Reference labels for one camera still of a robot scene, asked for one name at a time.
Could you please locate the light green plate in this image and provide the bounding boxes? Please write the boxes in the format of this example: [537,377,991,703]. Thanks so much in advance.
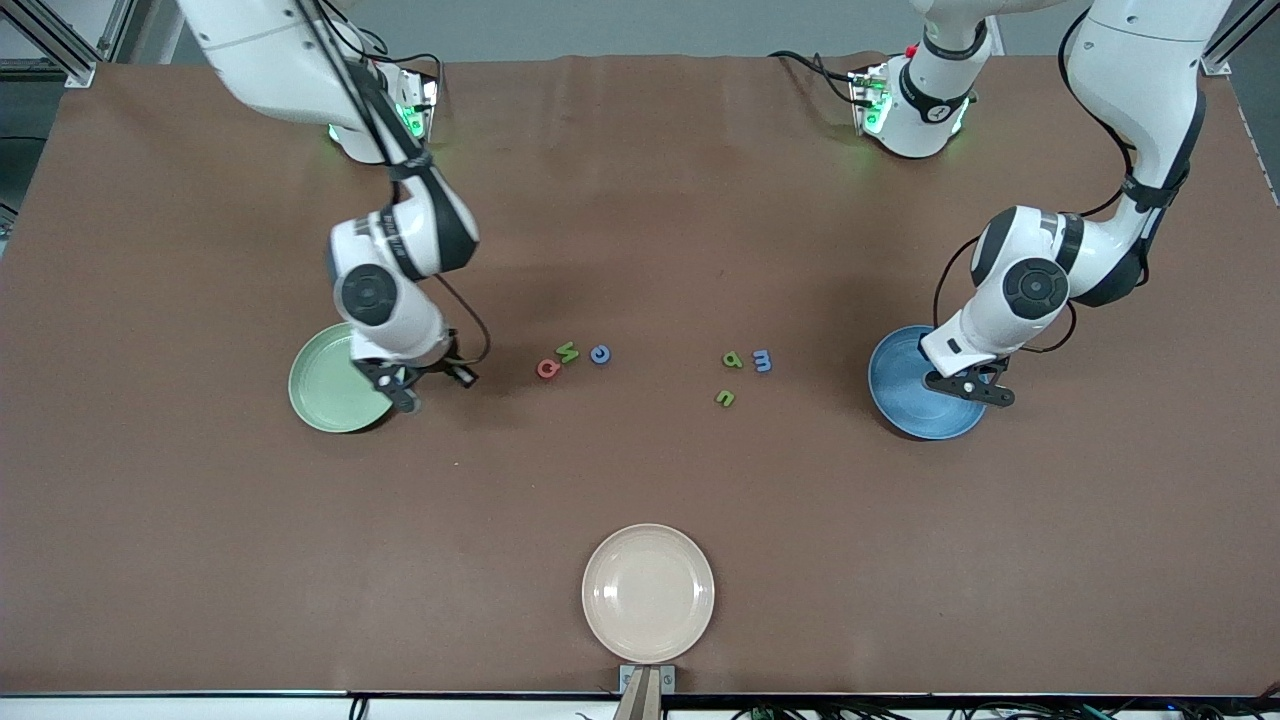
[288,321,407,434]

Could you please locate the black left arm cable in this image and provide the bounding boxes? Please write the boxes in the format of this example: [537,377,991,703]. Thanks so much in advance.
[932,10,1146,353]

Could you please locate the large table cover sheet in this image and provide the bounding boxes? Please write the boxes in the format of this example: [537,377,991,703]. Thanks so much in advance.
[0,52,1280,696]

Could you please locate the blue plate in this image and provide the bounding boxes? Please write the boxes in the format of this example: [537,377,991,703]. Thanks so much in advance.
[867,325,990,441]

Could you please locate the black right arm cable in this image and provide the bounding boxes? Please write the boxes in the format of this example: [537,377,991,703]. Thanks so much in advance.
[295,0,492,369]

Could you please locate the grey metal connector plate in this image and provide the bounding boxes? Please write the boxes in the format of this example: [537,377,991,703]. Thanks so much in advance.
[395,65,442,143]
[848,62,893,136]

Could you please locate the black arm base cable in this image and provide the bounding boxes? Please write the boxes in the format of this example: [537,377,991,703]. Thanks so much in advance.
[350,30,444,86]
[768,48,871,106]

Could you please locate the aluminium frame profile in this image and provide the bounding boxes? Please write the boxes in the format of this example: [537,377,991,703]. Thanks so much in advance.
[0,0,136,89]
[1196,0,1280,76]

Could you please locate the beige plate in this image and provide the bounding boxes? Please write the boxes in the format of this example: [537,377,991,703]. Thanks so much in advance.
[581,523,716,664]

